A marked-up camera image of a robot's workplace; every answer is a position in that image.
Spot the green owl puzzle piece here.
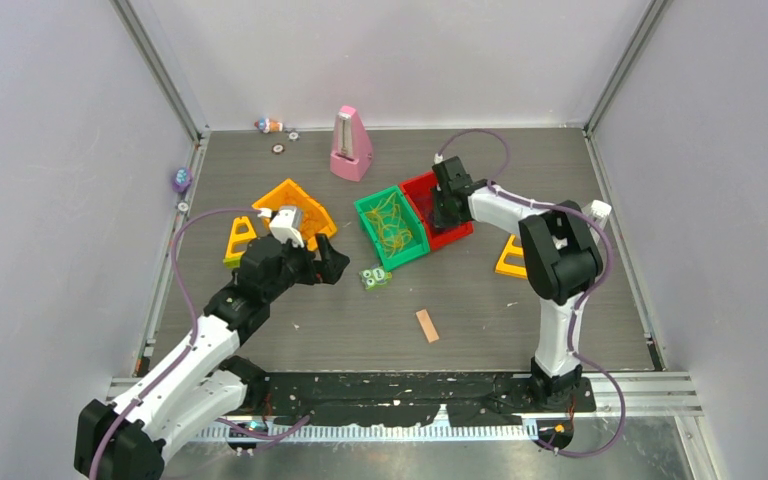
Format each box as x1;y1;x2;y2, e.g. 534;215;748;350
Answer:
359;266;392;291

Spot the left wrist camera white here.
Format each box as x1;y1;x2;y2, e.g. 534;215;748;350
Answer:
258;205;306;248

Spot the green plastic bin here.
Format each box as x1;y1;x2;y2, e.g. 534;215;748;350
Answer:
354;186;431;271

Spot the orange plastic bin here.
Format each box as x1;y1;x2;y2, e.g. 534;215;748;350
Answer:
252;178;338;251

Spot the yellow cable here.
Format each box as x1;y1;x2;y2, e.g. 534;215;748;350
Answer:
365;205;412;256
365;206;415;260

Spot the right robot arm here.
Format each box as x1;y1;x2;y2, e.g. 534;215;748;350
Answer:
431;156;604;411

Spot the white metronome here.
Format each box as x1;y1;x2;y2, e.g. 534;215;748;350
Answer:
582;200;613;229

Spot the yellow green triangle block left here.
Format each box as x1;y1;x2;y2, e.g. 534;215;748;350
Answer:
223;216;258;269

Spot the tan wooden block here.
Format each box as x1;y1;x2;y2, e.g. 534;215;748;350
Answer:
416;309;440;344

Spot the pink metronome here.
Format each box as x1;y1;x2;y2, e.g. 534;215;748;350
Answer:
329;105;374;182

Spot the orange cable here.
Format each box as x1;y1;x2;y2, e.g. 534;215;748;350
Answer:
277;192;329;233

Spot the yellow triangle block right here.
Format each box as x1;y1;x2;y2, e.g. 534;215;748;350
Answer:
494;235;528;279

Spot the red plastic bin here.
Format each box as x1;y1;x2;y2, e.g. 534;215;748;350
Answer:
398;171;474;251

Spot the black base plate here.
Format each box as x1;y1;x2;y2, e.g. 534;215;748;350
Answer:
234;372;596;427

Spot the purple paw toy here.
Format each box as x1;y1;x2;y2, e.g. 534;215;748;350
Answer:
172;167;193;194

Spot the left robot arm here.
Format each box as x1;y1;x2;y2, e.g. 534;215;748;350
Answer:
74;234;350;479

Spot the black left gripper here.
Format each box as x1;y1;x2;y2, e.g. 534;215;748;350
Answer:
264;233;347;302

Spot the small clown figurine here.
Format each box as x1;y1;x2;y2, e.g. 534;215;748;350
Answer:
253;117;285;134

